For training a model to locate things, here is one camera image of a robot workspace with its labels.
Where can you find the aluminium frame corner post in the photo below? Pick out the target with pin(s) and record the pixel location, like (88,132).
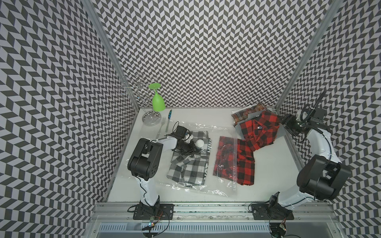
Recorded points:
(95,20)
(321,29)

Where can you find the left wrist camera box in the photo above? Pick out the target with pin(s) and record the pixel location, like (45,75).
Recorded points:
(180,132)

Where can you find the small clear fork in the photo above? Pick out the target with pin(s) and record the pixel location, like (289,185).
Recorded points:
(163,121)

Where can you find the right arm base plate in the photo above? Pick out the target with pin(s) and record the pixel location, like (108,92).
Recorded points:
(276,212)

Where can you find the black white plaid shirt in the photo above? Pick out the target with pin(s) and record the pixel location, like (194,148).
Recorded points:
(191,170)

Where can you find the clear plastic vacuum bag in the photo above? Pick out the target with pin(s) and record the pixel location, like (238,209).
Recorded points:
(169,190)

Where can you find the aluminium frame right floor rail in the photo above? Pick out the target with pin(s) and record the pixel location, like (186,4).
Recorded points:
(293,148)

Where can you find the grey shirt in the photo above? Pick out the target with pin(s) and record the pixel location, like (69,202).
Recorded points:
(251,116)

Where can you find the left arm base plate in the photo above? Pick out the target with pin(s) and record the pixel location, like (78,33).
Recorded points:
(144,212)

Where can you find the aluminium front rail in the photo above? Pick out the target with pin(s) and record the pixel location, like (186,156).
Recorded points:
(207,211)

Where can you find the aluminium frame corner post left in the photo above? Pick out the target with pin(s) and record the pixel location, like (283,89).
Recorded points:
(95,20)

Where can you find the red black buffalo plaid shirt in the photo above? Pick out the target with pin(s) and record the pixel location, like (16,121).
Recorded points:
(260,131)

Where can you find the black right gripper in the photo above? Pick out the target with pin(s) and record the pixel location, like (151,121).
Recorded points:
(287,119)

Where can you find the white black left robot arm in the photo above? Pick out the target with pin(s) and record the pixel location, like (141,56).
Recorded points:
(145,159)

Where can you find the right electronics board with wires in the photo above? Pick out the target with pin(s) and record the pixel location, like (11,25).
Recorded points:
(279,229)

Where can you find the electronics board with wires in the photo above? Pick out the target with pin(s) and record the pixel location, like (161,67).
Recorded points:
(153,227)
(279,229)

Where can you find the left electronics board with wires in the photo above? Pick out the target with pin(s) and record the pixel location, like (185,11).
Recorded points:
(153,227)

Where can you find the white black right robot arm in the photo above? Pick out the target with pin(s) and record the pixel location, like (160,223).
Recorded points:
(323,176)

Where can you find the aluminium frame corner post right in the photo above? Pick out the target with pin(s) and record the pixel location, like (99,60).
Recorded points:
(321,29)

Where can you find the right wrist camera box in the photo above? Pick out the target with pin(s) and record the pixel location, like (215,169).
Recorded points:
(318,116)

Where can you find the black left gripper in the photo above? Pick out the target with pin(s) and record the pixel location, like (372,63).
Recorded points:
(192,149)

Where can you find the blue green pen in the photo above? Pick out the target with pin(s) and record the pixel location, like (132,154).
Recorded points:
(168,121)

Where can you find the white round bag valve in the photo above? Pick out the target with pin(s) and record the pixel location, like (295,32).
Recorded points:
(199,143)

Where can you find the green plastic wine glass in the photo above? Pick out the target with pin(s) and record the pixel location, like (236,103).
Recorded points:
(158,103)

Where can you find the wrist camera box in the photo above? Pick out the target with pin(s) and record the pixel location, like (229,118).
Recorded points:
(180,132)
(318,116)

